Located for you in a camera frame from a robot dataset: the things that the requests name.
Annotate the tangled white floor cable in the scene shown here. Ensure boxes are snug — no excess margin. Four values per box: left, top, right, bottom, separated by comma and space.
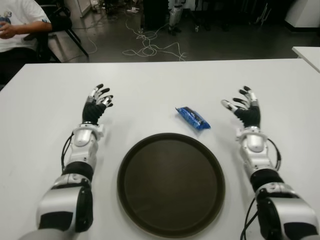
86, 17, 188, 62

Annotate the white panel board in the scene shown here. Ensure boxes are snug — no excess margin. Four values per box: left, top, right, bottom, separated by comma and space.
74, 0, 92, 18

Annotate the black cabinet on casters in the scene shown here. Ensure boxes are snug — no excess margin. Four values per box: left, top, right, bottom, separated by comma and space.
142, 0, 172, 31

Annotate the blue Oreo cookie packet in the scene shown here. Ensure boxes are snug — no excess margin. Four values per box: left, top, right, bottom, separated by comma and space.
174, 106, 211, 131

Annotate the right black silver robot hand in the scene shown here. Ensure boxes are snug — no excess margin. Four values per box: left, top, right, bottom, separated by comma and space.
220, 85, 262, 128

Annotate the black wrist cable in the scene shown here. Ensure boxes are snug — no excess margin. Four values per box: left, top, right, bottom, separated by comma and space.
60, 132, 76, 173
268, 138, 283, 171

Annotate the black office chair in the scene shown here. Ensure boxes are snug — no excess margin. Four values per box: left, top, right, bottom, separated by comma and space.
32, 0, 90, 63

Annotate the white side table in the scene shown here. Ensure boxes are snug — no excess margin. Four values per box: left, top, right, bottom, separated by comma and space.
291, 46, 320, 75

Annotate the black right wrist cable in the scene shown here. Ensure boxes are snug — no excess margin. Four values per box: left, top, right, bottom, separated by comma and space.
268, 138, 283, 171

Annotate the white cabinet with black base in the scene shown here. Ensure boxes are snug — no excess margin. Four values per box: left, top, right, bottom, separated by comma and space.
284, 0, 320, 33

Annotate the round dark brown tray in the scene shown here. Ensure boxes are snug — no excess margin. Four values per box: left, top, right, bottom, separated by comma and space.
116, 133, 226, 232

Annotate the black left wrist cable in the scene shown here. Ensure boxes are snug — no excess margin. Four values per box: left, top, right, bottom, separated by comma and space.
60, 132, 76, 173

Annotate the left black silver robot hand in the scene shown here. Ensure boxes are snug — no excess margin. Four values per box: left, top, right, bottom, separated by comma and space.
82, 83, 115, 125

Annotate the seated person in white shirt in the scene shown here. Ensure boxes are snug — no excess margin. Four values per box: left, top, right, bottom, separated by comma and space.
0, 0, 54, 86

